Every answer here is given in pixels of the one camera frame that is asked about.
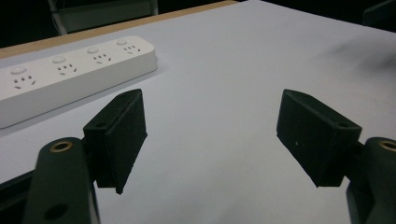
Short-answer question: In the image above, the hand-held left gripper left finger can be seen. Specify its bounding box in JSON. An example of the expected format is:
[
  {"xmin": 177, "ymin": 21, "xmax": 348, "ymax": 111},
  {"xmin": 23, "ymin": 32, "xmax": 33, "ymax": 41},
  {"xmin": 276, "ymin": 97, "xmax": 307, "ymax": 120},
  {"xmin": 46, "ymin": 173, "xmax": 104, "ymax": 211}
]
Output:
[{"xmin": 82, "ymin": 88, "xmax": 149, "ymax": 196}]

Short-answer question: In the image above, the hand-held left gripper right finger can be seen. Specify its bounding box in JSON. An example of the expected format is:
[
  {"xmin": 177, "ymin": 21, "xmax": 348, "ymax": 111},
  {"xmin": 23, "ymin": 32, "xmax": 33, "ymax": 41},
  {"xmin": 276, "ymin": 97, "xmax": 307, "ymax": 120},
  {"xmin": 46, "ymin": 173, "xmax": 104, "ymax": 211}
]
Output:
[{"xmin": 276, "ymin": 89, "xmax": 363, "ymax": 189}]

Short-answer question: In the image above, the white power strip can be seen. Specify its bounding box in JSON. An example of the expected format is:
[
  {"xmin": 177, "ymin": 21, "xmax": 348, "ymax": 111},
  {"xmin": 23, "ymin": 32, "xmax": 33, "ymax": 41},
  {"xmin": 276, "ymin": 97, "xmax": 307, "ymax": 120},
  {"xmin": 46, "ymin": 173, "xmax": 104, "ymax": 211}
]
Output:
[{"xmin": 0, "ymin": 35, "xmax": 159, "ymax": 130}]

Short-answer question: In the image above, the grey metal chair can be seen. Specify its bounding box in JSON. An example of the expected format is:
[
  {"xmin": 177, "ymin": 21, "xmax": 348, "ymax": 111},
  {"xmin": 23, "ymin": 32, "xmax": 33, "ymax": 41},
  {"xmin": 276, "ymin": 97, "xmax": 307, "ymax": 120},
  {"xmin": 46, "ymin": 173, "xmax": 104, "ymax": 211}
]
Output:
[{"xmin": 47, "ymin": 0, "xmax": 160, "ymax": 35}]

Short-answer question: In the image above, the dark chair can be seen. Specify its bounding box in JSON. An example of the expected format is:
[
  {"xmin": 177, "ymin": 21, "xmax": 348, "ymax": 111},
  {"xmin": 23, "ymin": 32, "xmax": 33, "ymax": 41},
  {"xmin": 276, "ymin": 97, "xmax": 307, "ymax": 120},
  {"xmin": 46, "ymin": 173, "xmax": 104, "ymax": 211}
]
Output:
[{"xmin": 361, "ymin": 0, "xmax": 396, "ymax": 34}]

